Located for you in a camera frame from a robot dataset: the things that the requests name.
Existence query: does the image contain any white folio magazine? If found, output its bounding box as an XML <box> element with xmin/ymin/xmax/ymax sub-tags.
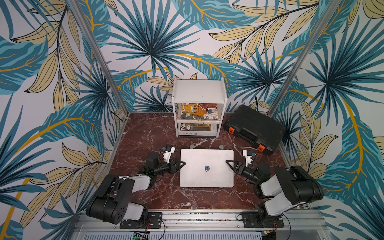
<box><xmin>179</xmin><ymin>123</ymin><xmax>217</xmax><ymax>134</ymax></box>

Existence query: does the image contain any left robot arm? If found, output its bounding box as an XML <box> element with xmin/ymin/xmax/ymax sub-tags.
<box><xmin>86</xmin><ymin>147</ymin><xmax>186</xmax><ymax>230</ymax></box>

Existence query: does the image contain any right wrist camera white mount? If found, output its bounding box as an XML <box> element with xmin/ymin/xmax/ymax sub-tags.
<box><xmin>243</xmin><ymin>150</ymin><xmax>256</xmax><ymax>167</ymax></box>

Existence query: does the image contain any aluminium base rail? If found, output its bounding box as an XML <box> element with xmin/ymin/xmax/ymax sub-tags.
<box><xmin>71</xmin><ymin>210</ymin><xmax>333</xmax><ymax>240</ymax></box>

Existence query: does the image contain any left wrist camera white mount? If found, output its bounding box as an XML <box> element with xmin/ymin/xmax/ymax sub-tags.
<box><xmin>163</xmin><ymin>146</ymin><xmax>176</xmax><ymax>164</ymax></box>

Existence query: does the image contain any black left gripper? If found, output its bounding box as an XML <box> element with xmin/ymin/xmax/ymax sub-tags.
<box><xmin>154</xmin><ymin>159</ymin><xmax>186</xmax><ymax>175</ymax></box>

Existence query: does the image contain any black plastic tool case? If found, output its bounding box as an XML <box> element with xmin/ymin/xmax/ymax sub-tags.
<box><xmin>224</xmin><ymin>105</ymin><xmax>286</xmax><ymax>156</ymax></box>

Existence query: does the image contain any orange illustrated book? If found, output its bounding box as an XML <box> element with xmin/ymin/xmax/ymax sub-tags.
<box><xmin>177</xmin><ymin>103</ymin><xmax>219</xmax><ymax>121</ymax></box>

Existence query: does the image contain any white metal shelf rack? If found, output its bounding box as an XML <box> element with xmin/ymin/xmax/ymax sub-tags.
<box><xmin>172</xmin><ymin>78</ymin><xmax>228</xmax><ymax>138</ymax></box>

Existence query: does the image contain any silver laptop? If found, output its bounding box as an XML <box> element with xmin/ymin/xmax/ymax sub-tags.
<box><xmin>180</xmin><ymin>149</ymin><xmax>234</xmax><ymax>188</ymax></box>

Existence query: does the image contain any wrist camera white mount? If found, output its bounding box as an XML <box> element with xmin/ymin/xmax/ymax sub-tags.
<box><xmin>243</xmin><ymin>150</ymin><xmax>256</xmax><ymax>167</ymax></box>
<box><xmin>163</xmin><ymin>146</ymin><xmax>176</xmax><ymax>164</ymax></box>

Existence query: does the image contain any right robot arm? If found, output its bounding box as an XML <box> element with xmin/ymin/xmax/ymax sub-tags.
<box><xmin>226</xmin><ymin>160</ymin><xmax>324</xmax><ymax>230</ymax></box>

